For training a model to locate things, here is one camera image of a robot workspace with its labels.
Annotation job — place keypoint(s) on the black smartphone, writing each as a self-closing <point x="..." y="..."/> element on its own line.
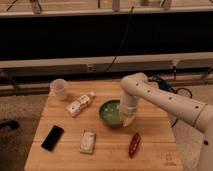
<point x="52" y="138"/>

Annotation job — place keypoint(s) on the clear plastic cup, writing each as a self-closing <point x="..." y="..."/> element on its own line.
<point x="58" y="87"/>

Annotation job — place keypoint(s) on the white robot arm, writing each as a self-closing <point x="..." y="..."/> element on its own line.
<point x="197" y="114"/>

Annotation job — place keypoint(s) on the red snack bar wrapper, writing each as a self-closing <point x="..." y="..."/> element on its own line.
<point x="134" y="144"/>

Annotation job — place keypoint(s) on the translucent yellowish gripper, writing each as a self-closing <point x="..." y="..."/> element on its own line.
<point x="126" y="119"/>

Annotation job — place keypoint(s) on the black chair base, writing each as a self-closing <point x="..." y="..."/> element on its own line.
<point x="10" y="123"/>

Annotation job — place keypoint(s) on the white wrapped packet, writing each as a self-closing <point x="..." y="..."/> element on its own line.
<point x="87" y="142"/>

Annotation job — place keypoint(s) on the green ceramic bowl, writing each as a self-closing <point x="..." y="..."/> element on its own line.
<point x="109" y="113"/>

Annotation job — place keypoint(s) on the small white labelled bottle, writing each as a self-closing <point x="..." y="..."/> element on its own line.
<point x="75" y="107"/>

